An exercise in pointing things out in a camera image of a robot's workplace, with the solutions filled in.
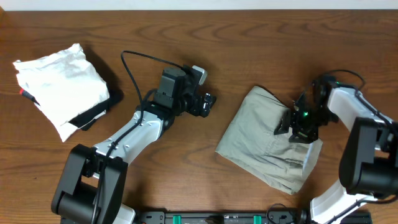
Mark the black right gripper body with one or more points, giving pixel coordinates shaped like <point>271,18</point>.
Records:
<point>306,126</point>

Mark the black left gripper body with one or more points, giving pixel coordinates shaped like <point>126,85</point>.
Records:
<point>192,106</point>

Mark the khaki shorts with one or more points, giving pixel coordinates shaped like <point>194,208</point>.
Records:
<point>250,143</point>

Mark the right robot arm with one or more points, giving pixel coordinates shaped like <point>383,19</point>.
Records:
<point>368,166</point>

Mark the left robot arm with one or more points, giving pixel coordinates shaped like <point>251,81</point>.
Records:
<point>91,186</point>

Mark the folded black garment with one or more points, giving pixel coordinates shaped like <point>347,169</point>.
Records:
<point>72,105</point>

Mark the folded white shirt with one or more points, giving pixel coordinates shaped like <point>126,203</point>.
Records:
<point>66,65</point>

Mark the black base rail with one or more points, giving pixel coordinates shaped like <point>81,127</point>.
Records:
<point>275,214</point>

